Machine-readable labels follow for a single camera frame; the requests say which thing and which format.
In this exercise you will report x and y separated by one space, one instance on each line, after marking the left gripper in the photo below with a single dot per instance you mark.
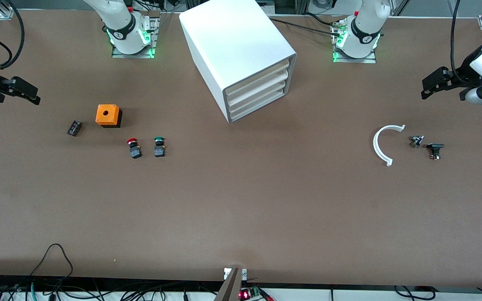
462 79

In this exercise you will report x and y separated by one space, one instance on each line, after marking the red push button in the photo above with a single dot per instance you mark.
134 149

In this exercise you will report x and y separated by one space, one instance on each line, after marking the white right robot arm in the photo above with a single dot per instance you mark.
119 21

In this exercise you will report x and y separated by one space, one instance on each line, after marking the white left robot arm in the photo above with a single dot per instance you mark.
366 25

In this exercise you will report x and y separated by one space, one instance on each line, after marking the green push button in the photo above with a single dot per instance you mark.
159 147

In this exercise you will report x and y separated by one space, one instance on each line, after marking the small grey metal part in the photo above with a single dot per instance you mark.
416 141

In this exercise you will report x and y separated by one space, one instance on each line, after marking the small black terminal block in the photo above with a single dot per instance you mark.
74 128

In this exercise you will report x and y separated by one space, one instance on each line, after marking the orange box with hole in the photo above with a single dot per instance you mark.
107 115

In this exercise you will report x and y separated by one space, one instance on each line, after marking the white curved plastic piece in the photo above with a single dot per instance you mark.
375 146

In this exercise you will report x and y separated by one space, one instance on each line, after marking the circuit board with red light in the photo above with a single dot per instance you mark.
249 293

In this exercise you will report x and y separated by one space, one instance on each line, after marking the black switch part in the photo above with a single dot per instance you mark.
435 147

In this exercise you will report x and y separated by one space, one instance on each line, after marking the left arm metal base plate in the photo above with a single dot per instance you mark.
337 57

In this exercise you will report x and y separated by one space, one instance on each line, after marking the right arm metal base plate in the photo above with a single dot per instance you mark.
154 42

